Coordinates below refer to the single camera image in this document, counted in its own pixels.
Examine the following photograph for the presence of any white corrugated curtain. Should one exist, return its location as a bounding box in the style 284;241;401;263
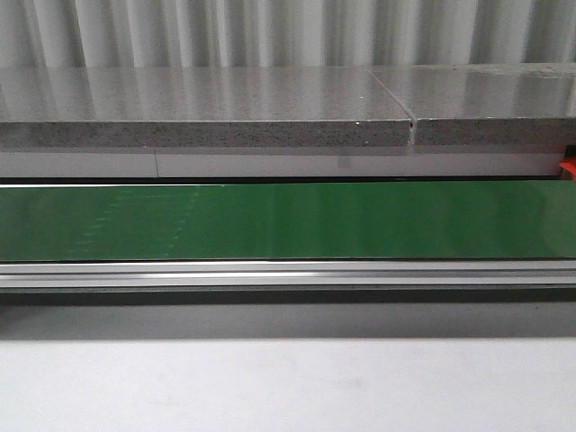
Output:
1;1;575;68

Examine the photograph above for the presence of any green conveyor belt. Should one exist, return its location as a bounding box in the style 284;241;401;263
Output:
1;180;575;262

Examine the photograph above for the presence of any grey stone slab right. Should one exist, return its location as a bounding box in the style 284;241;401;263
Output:
371;66;575;151

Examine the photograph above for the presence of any grey stone slab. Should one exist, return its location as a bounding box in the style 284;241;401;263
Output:
371;66;575;151
1;67;410;149

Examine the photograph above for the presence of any grey stone slab left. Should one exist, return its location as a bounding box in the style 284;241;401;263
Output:
1;67;410;149

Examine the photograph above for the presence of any red plastic tray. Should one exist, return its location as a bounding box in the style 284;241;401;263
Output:
560;157;576;181

